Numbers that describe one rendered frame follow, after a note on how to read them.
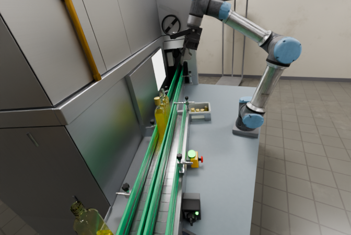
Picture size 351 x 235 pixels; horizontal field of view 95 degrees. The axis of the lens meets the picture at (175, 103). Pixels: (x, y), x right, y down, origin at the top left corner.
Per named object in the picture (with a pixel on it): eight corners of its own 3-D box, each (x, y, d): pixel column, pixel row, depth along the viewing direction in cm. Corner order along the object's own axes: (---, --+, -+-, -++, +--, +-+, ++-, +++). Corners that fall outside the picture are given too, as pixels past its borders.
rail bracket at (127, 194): (124, 199, 74) (114, 180, 68) (137, 200, 73) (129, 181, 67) (120, 208, 71) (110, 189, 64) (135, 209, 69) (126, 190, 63)
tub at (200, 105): (186, 110, 157) (185, 103, 153) (209, 109, 154) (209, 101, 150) (185, 121, 142) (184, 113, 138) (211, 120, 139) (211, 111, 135)
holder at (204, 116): (181, 111, 158) (180, 104, 155) (209, 110, 154) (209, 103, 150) (179, 121, 144) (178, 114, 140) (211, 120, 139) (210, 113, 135)
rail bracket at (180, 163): (179, 170, 84) (176, 151, 77) (194, 170, 82) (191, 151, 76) (179, 177, 80) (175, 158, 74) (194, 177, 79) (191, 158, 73)
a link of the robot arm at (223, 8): (230, 3, 84) (210, -1, 85) (233, 2, 74) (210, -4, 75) (225, 20, 88) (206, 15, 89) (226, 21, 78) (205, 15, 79)
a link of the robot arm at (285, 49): (254, 119, 112) (295, 37, 85) (259, 133, 99) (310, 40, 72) (237, 115, 113) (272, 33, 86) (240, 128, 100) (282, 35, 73)
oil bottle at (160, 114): (161, 131, 114) (155, 105, 103) (168, 131, 113) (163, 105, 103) (159, 137, 109) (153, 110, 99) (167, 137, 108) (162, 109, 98)
